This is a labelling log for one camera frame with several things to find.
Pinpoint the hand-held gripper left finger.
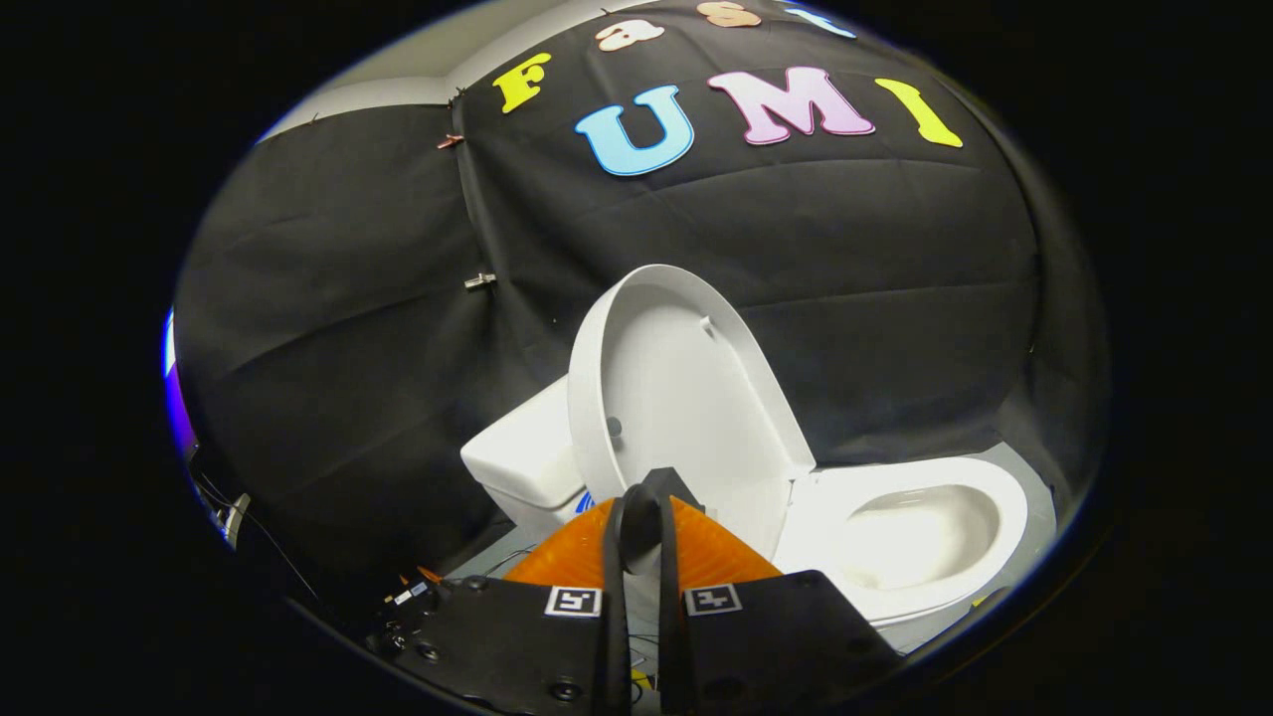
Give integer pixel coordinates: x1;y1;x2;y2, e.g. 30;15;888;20
366;467;664;716

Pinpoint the white toilet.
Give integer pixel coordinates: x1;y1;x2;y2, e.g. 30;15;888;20
459;376;1040;657

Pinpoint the white toilet seat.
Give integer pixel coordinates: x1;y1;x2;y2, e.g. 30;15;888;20
776;455;1031;625

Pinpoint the white toilet lid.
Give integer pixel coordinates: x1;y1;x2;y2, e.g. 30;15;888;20
567;264;818;563

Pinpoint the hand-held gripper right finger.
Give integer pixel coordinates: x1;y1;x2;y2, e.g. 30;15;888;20
658;466;903;716

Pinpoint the black backdrop cloth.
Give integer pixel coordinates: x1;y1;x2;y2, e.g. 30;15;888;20
174;0;1107;608

